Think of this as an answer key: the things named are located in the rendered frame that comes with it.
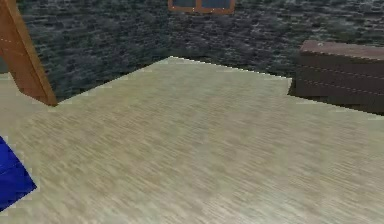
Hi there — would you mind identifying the brown framed window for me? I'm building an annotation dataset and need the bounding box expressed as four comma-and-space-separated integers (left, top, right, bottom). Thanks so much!
167, 0, 237, 15

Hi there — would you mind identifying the dark brown chest of drawers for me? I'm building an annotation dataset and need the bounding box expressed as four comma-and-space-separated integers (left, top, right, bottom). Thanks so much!
287, 39, 384, 116

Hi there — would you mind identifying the brown wooden room door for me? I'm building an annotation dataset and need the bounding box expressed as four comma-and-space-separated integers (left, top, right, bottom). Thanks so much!
0, 0, 59, 108

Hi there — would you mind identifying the blue bed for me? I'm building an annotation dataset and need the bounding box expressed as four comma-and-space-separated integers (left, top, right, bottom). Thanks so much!
0, 135, 38, 213

